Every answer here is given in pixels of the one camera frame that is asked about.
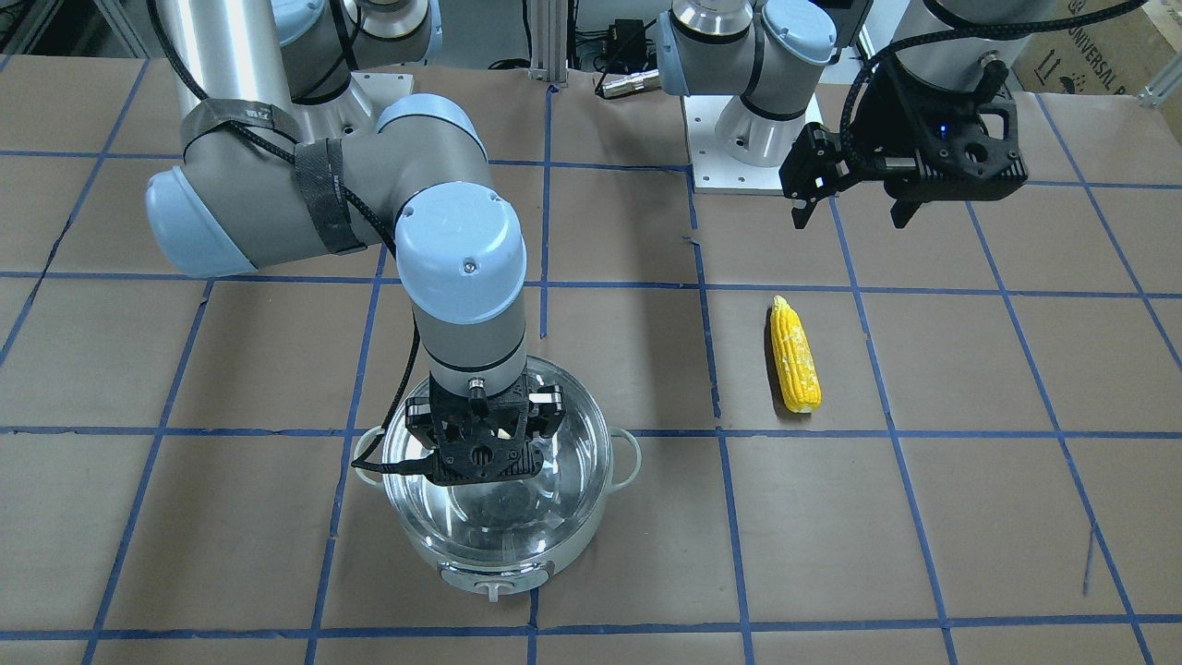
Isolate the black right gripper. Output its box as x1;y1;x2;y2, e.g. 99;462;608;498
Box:
404;374;565;477

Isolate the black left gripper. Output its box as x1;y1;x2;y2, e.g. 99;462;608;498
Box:
779;56;922;230

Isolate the glass pot lid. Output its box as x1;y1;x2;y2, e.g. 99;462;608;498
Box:
381;356;616;571

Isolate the yellow corn cob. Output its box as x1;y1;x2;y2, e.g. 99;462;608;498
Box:
769;295;823;413

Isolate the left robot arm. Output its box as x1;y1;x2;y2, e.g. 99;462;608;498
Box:
656;1;1139;228

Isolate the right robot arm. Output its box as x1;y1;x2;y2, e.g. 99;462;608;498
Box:
145;1;564;487

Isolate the pale green cooking pot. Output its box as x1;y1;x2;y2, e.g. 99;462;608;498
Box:
352;357;636;601

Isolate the black power adapter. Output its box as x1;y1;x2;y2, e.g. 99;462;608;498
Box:
604;18;647;67

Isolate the cardboard box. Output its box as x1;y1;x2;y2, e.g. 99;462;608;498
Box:
1013;1;1181;94

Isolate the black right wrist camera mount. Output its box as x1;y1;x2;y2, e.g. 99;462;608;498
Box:
426;408;544;487

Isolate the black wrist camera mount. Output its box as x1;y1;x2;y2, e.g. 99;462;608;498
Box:
426;408;544;487
881;56;1030;206

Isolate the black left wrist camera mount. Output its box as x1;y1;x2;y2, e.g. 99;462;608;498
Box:
881;56;1030;206

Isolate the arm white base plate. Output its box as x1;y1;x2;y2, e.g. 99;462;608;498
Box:
683;94;821;197
293;72;415;142

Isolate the aluminium frame post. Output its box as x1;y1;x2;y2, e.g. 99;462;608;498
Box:
526;0;573;89

